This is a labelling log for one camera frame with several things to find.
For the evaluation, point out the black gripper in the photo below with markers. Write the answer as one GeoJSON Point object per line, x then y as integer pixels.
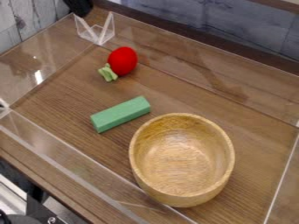
{"type": "Point", "coordinates": [81, 7]}

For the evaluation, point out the red plush strawberry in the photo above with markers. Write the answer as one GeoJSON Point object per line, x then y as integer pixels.
{"type": "Point", "coordinates": [121, 63]}

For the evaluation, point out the green rectangular block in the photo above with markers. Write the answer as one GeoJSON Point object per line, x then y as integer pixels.
{"type": "Point", "coordinates": [120, 114]}

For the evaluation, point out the wooden bowl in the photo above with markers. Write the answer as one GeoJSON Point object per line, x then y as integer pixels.
{"type": "Point", "coordinates": [182, 158]}

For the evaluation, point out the clear acrylic enclosure wall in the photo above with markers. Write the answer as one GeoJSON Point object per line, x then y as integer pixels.
{"type": "Point", "coordinates": [53, 90]}

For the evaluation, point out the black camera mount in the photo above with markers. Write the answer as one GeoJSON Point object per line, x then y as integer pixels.
{"type": "Point", "coordinates": [26, 211]}

